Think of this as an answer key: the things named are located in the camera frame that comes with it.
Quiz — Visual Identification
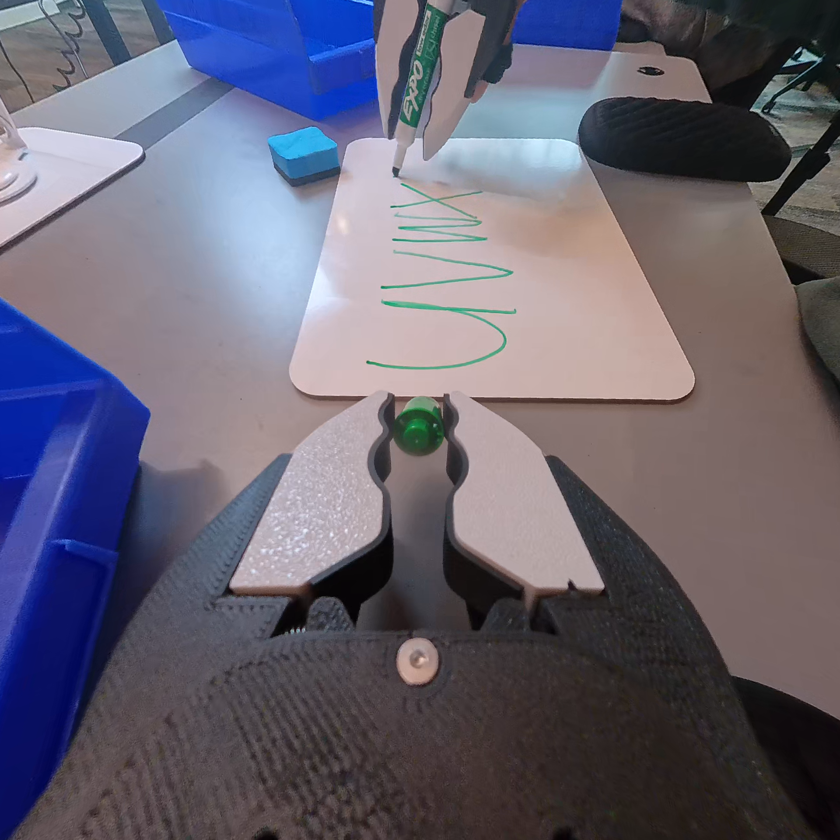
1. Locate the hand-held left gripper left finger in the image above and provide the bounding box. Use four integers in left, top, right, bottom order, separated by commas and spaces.
230, 390, 395, 605

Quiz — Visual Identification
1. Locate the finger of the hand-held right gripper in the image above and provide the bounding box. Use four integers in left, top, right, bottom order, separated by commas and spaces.
373, 0, 424, 141
422, 0, 496, 162

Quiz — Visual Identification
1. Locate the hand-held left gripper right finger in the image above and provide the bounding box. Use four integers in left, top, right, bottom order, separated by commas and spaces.
444, 392, 607, 607

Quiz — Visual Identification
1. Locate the green dry-erase marker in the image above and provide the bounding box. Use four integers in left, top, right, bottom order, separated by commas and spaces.
390, 0, 456, 178

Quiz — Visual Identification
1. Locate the blue whiteboard eraser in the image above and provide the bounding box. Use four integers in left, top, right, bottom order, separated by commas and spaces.
267, 126, 343, 186

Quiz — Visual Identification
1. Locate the blue plastic bin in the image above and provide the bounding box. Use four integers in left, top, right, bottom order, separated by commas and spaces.
512, 0, 623, 52
158, 0, 382, 120
0, 298, 152, 830

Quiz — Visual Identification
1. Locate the green marker cap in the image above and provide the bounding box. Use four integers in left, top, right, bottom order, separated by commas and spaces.
393, 394, 448, 460

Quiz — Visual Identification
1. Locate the white whiteboard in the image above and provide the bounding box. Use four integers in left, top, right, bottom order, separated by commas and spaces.
289, 137, 698, 403

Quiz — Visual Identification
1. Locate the green sweatshirt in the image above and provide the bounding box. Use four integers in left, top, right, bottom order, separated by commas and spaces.
794, 273, 840, 384

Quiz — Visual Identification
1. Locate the black coiled cable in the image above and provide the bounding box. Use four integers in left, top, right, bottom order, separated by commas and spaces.
50, 0, 99, 86

